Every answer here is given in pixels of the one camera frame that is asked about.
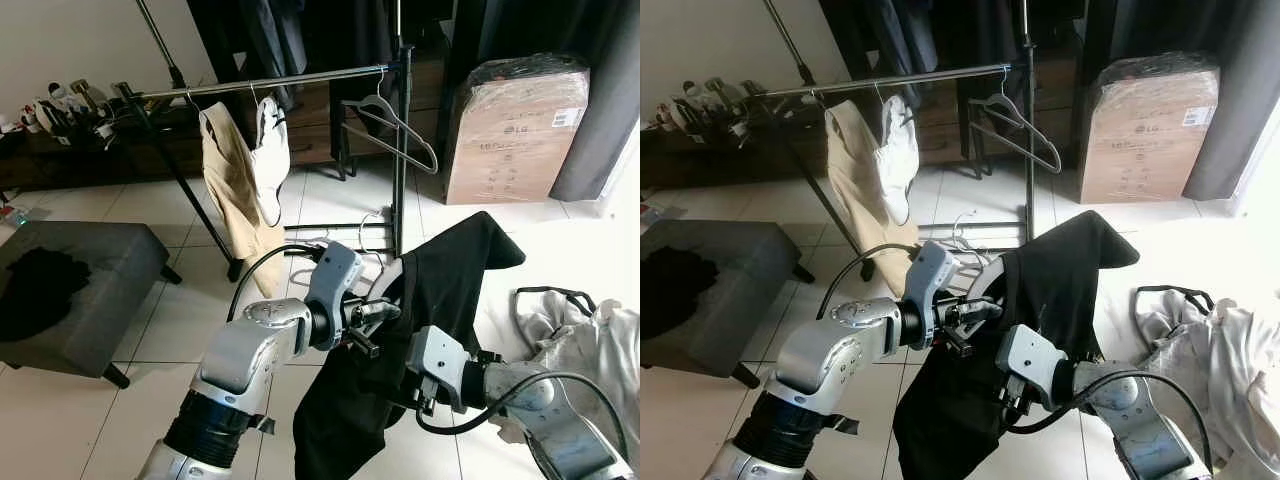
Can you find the grey ottoman black legs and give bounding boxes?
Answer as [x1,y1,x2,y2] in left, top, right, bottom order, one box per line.
[0,220,184,389]
[640,220,816,389]

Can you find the dark wooden low console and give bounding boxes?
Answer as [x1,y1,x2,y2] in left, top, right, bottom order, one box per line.
[640,110,846,196]
[0,110,216,196]

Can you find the white quilted garment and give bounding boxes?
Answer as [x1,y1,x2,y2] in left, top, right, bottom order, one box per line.
[1140,330,1216,401]
[495,320,601,441]

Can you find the dark wooden drawer cabinet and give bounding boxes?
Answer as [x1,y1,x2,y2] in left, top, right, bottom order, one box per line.
[915,55,1081,181]
[285,55,451,181]

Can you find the white garment black stripes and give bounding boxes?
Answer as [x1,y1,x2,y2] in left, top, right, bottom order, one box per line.
[877,95,919,226]
[255,95,293,228]

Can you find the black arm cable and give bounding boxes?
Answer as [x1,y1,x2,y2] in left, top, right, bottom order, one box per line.
[1005,368,1213,471]
[415,370,631,471]
[228,243,331,323]
[815,243,921,321]

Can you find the dark grey curtain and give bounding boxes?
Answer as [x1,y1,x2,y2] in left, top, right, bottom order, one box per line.
[480,0,640,201]
[1100,0,1280,201]

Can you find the blue-grey garment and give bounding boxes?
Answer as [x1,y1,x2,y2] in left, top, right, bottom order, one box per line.
[190,0,311,106]
[820,0,941,106]

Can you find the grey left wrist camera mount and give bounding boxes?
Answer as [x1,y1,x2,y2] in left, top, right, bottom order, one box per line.
[305,240,364,323]
[903,240,958,323]

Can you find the beige garment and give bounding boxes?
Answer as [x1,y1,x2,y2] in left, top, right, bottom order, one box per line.
[825,100,921,281]
[200,100,286,298]

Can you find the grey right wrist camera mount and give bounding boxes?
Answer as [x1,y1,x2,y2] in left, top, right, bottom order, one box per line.
[407,325,473,413]
[995,323,1063,411]

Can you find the plastic wrapped cardboard box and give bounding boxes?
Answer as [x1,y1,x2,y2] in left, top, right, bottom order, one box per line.
[445,55,591,206]
[1078,52,1221,206]

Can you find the white garment black strap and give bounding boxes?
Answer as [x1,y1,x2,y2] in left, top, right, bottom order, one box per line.
[515,285,640,431]
[1135,285,1280,471]

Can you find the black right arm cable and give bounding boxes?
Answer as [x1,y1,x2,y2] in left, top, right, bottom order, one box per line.
[415,370,631,471]
[1005,368,1213,471]

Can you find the black clothes rack silver rail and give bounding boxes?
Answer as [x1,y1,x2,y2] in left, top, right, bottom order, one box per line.
[740,0,1041,281]
[110,0,416,286]

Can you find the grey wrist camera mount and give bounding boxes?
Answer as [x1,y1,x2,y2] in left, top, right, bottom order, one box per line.
[407,325,473,413]
[995,323,1063,411]
[903,240,958,323]
[305,240,364,323]

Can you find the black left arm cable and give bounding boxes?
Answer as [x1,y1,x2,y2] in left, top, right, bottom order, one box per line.
[228,243,331,323]
[815,243,921,321]

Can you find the grey hanger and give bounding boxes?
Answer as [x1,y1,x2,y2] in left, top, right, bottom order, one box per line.
[340,70,441,176]
[967,70,1063,174]

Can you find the black shirt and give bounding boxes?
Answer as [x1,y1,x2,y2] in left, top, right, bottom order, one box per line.
[305,0,401,76]
[935,0,1031,76]

